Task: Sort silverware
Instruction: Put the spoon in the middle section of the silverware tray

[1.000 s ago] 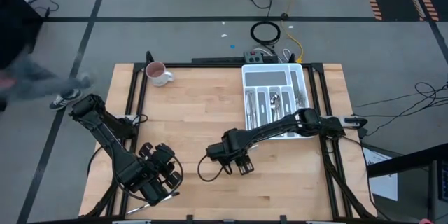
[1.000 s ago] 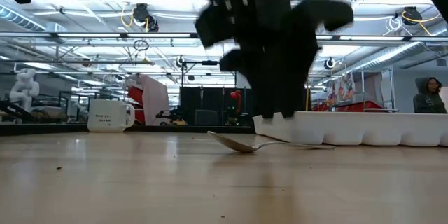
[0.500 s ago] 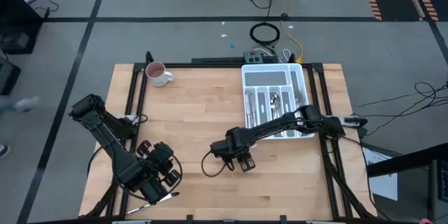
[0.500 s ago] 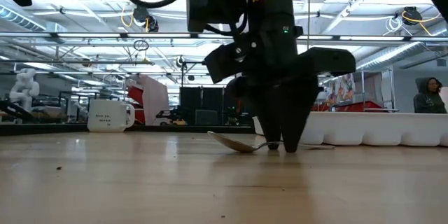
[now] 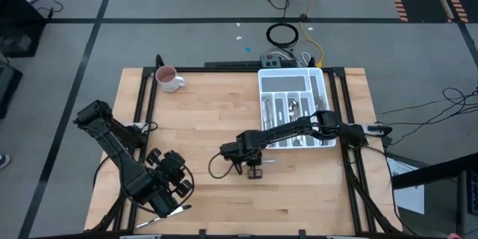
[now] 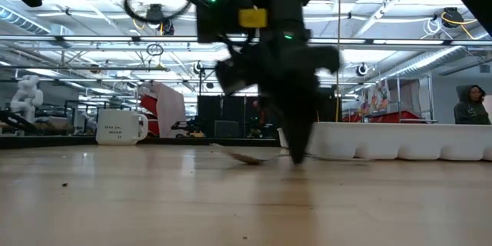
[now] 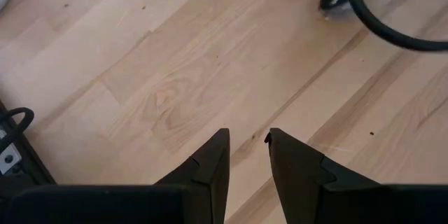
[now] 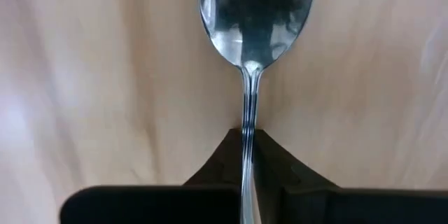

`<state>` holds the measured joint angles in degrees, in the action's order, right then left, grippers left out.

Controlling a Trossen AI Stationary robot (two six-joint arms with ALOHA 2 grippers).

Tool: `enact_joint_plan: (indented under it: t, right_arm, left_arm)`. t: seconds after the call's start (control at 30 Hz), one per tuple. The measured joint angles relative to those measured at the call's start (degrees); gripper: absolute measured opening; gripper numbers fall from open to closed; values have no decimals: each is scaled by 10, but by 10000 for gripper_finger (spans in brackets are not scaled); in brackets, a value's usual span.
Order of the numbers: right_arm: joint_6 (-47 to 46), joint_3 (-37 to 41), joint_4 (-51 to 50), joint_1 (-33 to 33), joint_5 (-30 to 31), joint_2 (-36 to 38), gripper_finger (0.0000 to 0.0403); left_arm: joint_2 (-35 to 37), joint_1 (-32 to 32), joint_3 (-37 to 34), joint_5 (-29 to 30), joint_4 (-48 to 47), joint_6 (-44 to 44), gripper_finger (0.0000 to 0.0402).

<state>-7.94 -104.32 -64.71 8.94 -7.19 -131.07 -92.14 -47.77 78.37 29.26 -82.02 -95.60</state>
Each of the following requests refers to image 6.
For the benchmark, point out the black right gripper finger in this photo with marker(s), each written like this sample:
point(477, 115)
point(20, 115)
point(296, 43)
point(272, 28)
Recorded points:
point(307, 115)
point(282, 115)

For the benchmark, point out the silver table knife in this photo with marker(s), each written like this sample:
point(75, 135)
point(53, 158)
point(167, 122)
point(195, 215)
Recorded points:
point(246, 158)

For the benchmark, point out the yellow tape band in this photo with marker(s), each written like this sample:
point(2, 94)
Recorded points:
point(252, 18)

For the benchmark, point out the black partition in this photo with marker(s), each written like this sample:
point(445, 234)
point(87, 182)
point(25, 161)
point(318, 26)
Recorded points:
point(230, 107)

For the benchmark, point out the grey box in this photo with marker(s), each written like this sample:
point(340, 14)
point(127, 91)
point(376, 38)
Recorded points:
point(227, 128)

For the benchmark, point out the colourful floral banner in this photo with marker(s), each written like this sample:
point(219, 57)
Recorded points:
point(378, 98)

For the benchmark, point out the white cutlery tray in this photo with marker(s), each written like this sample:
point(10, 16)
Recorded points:
point(384, 138)

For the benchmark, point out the black yellow cart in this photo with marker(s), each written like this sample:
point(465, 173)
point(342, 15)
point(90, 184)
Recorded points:
point(188, 130)

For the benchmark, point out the metal shelf rack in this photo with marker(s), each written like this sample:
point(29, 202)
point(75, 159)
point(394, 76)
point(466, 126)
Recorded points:
point(417, 121)

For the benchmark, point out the pink panel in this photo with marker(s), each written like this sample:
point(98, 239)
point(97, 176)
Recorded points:
point(171, 111)

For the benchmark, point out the person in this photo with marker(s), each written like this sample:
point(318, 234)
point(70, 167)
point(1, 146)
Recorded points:
point(471, 111)

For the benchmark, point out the white mug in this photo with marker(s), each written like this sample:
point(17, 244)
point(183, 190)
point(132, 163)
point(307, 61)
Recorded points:
point(115, 127)

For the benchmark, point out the ceiling light strip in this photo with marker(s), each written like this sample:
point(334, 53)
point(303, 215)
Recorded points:
point(96, 39)

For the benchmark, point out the cluttered workbench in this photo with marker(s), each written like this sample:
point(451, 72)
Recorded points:
point(57, 121)

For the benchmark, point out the white robot figure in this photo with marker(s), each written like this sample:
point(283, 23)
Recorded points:
point(27, 96)

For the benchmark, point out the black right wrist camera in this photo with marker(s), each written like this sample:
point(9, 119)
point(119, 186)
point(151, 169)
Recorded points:
point(215, 11)

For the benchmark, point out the black rack frame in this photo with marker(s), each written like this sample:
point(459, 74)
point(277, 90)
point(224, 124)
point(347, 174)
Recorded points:
point(200, 80)

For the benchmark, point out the silver air duct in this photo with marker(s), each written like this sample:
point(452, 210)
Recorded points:
point(19, 19)
point(442, 59)

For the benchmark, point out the black aluminium table frame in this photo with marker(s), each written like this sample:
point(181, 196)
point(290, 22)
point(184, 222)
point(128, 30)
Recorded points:
point(57, 140)

